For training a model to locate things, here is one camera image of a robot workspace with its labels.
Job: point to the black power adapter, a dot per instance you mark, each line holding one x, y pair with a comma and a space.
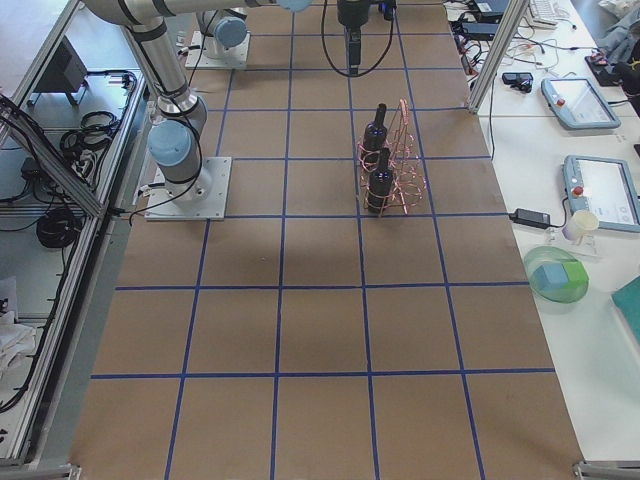
530, 218

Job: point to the wine bottle in basket right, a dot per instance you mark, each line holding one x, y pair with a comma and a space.
380, 182

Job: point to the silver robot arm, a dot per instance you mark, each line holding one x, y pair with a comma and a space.
222, 38
174, 143

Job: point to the white paper cup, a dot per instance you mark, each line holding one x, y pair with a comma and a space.
581, 222

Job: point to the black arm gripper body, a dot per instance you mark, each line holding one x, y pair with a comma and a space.
351, 14

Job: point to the green bowl with blocks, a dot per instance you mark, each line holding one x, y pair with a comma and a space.
555, 274

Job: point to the copper wire wine basket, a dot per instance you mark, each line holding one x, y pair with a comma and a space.
409, 184

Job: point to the aluminium frame post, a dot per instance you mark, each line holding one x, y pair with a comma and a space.
504, 35

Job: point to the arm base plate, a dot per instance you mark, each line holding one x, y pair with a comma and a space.
206, 199
215, 55

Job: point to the wine bottle in basket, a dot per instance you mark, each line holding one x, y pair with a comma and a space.
374, 136
380, 182

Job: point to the wine bottle in basket left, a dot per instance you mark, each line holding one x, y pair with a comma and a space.
374, 136

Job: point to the teach pendant far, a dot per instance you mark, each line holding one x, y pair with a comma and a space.
578, 104

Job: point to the teach pendant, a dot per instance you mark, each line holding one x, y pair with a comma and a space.
578, 104
605, 187

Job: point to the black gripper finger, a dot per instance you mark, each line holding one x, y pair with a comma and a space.
353, 50

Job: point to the teach pendant near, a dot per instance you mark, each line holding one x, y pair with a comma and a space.
605, 187

